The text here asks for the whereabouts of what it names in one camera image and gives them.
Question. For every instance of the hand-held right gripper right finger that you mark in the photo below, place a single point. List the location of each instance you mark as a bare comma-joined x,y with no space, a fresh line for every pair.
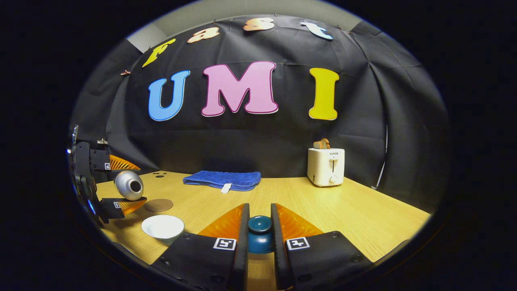
278,250

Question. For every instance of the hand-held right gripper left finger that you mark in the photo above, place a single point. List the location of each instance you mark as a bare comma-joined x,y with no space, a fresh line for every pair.
242,250

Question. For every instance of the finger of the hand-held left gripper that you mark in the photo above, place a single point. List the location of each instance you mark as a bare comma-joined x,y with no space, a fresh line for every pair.
111,207
101,161

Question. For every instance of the silver water bottle green label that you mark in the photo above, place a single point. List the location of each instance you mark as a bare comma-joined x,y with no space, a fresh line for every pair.
127,185

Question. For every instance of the blue teacup lid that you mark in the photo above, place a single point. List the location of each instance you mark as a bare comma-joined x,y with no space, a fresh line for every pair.
259,224

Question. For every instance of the round brown coaster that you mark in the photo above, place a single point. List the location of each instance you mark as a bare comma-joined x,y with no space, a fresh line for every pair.
158,205

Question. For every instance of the white teacup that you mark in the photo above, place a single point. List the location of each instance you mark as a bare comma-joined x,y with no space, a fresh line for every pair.
161,228

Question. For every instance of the folded blue towel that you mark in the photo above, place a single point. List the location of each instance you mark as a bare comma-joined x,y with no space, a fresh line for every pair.
222,178

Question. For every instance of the white toaster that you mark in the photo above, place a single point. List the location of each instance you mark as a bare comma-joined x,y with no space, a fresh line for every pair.
325,167

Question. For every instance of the black backdrop cloth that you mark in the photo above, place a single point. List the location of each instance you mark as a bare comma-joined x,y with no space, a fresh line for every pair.
262,141

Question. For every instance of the toast slice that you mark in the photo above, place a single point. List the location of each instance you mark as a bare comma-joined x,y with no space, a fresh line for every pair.
322,144

